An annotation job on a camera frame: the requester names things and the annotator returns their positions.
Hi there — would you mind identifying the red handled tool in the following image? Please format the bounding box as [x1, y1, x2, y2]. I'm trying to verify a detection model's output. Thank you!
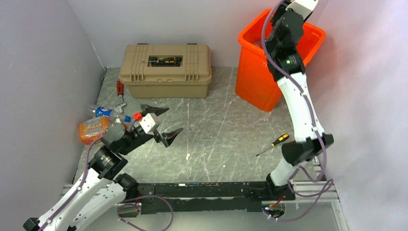
[115, 79, 126, 113]

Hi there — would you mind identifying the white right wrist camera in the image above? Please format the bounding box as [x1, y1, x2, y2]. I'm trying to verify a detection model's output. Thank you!
[286, 0, 319, 22]

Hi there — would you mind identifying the crushed orange label bottle left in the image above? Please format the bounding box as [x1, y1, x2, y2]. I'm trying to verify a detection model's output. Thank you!
[77, 116, 110, 145]

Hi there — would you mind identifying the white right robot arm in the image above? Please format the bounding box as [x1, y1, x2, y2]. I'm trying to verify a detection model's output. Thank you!
[261, 0, 334, 200]

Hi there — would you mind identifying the pepsi bottle far left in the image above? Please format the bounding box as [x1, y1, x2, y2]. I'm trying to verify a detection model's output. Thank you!
[87, 105, 132, 124]

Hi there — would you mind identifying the yellow black screwdriver on table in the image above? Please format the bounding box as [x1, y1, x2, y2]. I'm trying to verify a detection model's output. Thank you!
[256, 133, 289, 156]

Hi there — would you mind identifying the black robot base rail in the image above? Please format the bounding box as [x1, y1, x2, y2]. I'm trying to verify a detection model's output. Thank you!
[125, 181, 295, 215]

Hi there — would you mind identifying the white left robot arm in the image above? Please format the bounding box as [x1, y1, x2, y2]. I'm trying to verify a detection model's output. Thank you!
[23, 103, 183, 231]

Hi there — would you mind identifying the orange plastic bin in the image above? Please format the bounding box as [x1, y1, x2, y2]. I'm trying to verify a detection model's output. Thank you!
[235, 9, 326, 112]

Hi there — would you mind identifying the tan plastic toolbox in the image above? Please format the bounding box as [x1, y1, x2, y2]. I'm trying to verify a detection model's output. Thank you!
[118, 43, 212, 99]

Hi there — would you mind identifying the black yellow screwdriver on toolbox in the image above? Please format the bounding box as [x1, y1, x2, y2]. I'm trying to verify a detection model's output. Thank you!
[147, 57, 176, 63]

